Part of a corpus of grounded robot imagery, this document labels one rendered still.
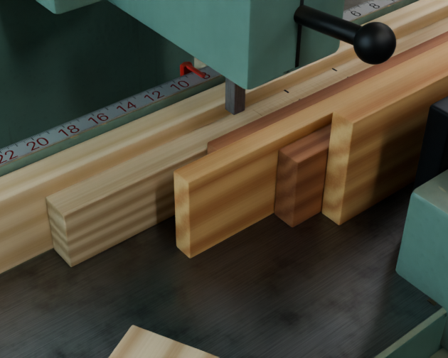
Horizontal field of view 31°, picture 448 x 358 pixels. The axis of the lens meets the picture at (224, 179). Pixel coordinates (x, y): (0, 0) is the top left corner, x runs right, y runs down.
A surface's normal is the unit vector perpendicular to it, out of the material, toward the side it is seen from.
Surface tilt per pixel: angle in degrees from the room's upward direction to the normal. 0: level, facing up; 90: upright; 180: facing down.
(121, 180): 0
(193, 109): 0
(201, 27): 90
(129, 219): 90
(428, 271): 90
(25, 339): 0
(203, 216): 90
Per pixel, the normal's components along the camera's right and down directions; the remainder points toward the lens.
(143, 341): 0.01, -0.78
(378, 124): 0.63, 0.49
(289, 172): -0.77, 0.39
